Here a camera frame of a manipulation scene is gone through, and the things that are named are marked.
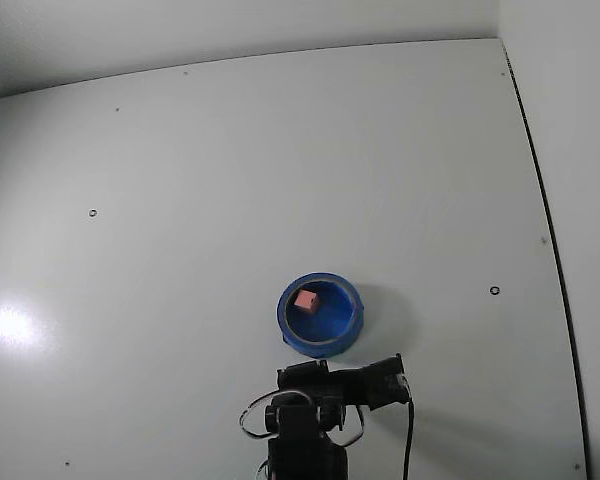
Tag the blue tape roll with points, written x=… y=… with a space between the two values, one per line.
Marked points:
x=330 y=327

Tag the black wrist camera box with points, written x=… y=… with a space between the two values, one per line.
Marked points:
x=399 y=389

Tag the orange cube block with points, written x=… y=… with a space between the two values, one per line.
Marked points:
x=306 y=301

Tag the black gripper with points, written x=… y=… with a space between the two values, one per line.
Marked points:
x=304 y=376

